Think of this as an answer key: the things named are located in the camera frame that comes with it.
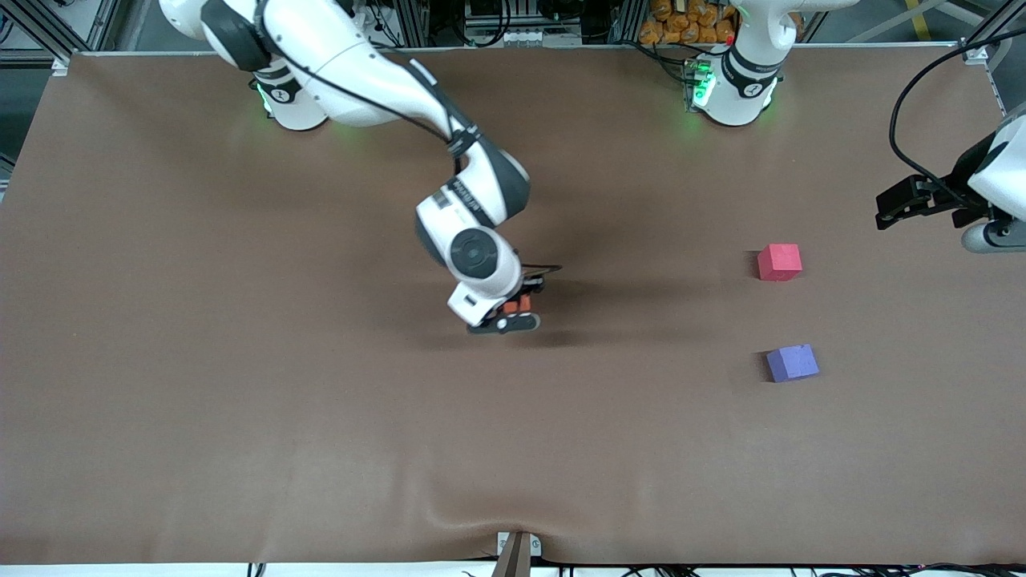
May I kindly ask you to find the bag of orange items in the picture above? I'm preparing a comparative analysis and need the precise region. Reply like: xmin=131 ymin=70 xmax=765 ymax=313
xmin=639 ymin=0 xmax=738 ymax=46

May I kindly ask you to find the brown table mat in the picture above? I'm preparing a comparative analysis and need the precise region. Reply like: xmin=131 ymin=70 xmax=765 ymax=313
xmin=0 ymin=44 xmax=1026 ymax=567

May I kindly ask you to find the aluminium frame post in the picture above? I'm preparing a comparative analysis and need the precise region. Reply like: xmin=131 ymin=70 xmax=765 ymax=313
xmin=399 ymin=0 xmax=431 ymax=46
xmin=609 ymin=0 xmax=644 ymax=45

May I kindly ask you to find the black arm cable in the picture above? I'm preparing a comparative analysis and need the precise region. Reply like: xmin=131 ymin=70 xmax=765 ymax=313
xmin=889 ymin=28 xmax=1026 ymax=192
xmin=252 ymin=0 xmax=563 ymax=277

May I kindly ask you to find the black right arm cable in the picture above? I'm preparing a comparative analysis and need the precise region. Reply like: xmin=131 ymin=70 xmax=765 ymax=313
xmin=252 ymin=0 xmax=563 ymax=277

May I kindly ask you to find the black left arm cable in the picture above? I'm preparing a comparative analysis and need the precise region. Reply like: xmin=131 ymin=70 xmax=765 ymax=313
xmin=889 ymin=28 xmax=1026 ymax=192

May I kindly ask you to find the purple foam block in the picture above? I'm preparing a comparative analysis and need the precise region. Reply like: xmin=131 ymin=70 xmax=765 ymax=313
xmin=765 ymin=344 xmax=821 ymax=383

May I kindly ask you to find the metal table clamp bracket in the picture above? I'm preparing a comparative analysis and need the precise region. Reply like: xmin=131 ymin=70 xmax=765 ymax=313
xmin=491 ymin=531 xmax=543 ymax=577

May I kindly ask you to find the diagonal aluminium profile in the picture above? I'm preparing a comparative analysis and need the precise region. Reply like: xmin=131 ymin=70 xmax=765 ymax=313
xmin=966 ymin=0 xmax=1026 ymax=50
xmin=8 ymin=0 xmax=81 ymax=59

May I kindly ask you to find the red foam block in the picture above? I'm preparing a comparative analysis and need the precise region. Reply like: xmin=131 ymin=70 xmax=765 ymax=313
xmin=757 ymin=244 xmax=803 ymax=282

